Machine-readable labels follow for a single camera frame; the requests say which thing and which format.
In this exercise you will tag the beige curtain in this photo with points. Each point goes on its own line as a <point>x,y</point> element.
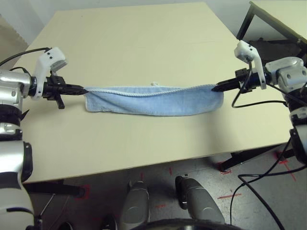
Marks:
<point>9,40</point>

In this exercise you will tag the grey robot left leg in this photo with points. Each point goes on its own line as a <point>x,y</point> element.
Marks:
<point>135,206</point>

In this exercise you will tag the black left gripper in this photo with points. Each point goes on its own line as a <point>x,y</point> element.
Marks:
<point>55,87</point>

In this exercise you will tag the long red tape line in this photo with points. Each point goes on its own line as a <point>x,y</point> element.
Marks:
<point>229,196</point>

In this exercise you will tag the side table with black frame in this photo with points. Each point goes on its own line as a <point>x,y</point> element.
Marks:
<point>287,14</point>

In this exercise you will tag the grey robot leg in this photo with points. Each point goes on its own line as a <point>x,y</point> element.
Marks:
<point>199,203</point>
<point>135,206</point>

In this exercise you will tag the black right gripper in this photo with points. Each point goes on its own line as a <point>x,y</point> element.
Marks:
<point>247,80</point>

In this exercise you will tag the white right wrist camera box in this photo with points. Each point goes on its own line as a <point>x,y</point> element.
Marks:
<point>247,51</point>

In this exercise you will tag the grey robot right leg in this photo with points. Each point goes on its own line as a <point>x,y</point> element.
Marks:
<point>199,203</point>

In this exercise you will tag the black table base bar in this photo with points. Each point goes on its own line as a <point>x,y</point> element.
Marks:
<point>55,189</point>
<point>286,153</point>
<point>247,157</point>

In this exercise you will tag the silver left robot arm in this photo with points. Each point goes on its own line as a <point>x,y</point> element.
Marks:
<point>12,83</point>

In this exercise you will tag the blue terry towel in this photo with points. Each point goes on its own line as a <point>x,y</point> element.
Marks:
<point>153,100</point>

